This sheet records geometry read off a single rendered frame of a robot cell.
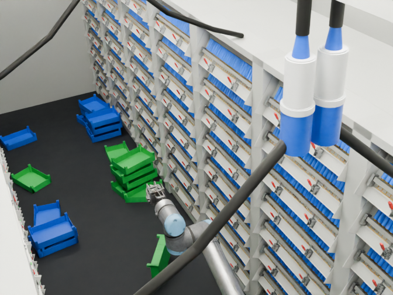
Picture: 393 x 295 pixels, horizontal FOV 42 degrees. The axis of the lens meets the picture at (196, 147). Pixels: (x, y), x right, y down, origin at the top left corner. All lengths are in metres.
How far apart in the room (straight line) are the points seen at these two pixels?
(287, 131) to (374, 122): 0.95
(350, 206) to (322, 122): 1.09
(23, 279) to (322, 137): 0.80
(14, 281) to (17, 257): 0.08
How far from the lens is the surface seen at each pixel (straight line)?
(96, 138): 5.12
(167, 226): 2.24
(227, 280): 2.27
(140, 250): 3.86
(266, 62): 2.34
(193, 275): 3.64
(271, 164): 1.02
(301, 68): 0.94
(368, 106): 2.02
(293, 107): 0.97
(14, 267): 1.41
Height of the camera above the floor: 2.67
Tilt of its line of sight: 33 degrees down
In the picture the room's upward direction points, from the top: 3 degrees counter-clockwise
